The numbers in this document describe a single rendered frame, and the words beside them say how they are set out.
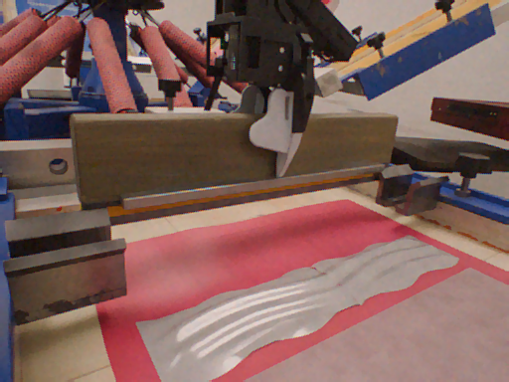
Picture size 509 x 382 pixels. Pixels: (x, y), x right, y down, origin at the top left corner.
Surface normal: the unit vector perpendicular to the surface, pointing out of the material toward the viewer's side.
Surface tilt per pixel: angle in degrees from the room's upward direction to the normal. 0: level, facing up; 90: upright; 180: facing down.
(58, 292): 90
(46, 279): 90
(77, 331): 0
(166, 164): 90
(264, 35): 90
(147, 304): 0
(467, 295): 0
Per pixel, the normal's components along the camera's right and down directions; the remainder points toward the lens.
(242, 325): 0.40, -0.64
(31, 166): 0.55, 0.32
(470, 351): 0.07, -0.94
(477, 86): -0.83, 0.13
